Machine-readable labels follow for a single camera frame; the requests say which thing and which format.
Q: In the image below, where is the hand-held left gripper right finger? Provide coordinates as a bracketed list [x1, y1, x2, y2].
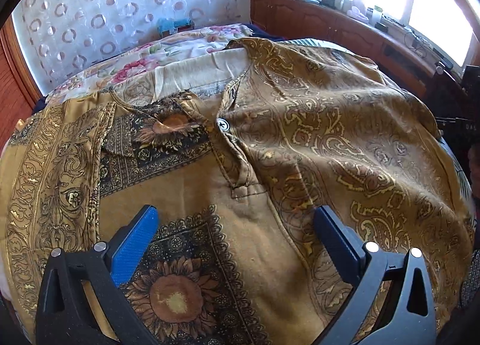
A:
[313, 205, 437, 345]

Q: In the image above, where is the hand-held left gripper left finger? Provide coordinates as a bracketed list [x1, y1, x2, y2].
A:
[35, 204, 160, 345]

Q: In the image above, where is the golden paisley sunflower shirt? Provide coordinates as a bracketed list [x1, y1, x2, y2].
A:
[0, 37, 477, 345]

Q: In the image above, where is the brown wooden cabinet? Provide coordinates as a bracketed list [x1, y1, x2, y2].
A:
[249, 0, 466, 106]

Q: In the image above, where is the red-brown slatted wooden headboard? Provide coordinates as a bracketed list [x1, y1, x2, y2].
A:
[0, 19, 46, 151]

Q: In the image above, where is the floral bed blanket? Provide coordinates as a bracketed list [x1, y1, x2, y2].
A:
[45, 24, 256, 106]

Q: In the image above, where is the blue cloth item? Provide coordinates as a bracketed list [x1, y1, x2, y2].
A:
[155, 17, 196, 36]

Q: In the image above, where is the white circle-pattern curtain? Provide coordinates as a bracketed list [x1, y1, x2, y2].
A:
[11, 0, 263, 96]

